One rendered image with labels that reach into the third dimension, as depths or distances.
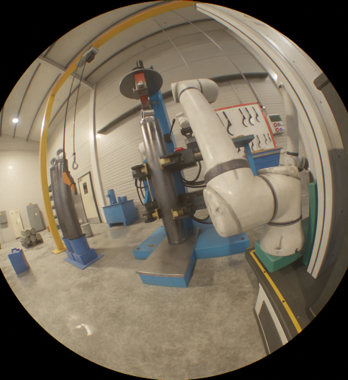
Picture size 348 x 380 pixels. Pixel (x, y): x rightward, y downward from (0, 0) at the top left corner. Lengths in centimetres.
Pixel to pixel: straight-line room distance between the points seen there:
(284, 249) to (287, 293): 16
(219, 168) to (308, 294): 50
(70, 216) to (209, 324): 179
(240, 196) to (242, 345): 67
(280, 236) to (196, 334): 61
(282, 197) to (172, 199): 97
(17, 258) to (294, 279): 305
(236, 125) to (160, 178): 268
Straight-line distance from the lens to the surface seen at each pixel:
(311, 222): 50
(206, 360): 74
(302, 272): 58
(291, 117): 91
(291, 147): 90
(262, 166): 213
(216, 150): 38
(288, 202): 41
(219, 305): 86
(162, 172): 117
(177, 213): 111
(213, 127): 43
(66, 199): 187
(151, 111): 147
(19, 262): 282
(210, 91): 72
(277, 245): 47
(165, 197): 116
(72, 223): 186
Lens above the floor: 72
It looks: 2 degrees down
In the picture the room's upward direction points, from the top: 14 degrees counter-clockwise
